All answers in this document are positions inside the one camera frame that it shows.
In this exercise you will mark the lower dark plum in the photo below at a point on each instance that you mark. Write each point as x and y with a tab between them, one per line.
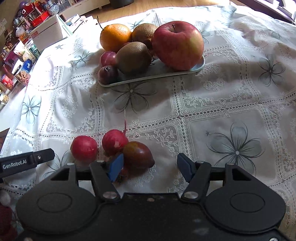
108	75

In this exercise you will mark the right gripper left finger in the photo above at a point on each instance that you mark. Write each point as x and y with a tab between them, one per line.
103	176

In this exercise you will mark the round red radish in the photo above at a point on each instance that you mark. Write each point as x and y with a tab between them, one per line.
84	149

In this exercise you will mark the red radish with tail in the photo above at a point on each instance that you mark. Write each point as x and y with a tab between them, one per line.
114	141

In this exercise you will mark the front brown kiwi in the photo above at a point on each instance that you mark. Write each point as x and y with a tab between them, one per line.
133	58

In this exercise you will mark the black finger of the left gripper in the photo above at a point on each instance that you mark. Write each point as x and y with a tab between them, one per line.
18	163

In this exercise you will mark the brown kiwi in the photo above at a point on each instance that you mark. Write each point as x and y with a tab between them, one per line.
144	33
133	58

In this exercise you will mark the orange with stem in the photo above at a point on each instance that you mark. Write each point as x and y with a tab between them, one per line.
114	36

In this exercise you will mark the dark red tomato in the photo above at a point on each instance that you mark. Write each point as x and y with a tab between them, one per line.
137	156

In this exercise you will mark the upper red plum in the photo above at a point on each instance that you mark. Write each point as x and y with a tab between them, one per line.
108	58

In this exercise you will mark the pale green fruit plate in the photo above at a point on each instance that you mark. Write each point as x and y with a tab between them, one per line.
156	70

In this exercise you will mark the back brown kiwi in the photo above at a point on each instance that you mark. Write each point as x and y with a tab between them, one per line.
144	33

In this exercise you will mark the large red apple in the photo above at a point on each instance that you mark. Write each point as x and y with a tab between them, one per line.
178	44

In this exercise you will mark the black round ottoman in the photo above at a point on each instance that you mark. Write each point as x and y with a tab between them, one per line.
120	3

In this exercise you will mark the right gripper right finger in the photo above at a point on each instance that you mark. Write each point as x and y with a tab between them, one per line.
197	174

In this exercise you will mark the white lace tablecloth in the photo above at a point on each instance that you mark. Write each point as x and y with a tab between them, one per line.
240	108

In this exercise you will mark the white cardboard box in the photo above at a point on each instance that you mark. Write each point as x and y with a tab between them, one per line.
50	32

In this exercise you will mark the blue white porcelain vase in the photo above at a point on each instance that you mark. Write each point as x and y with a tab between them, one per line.
52	8

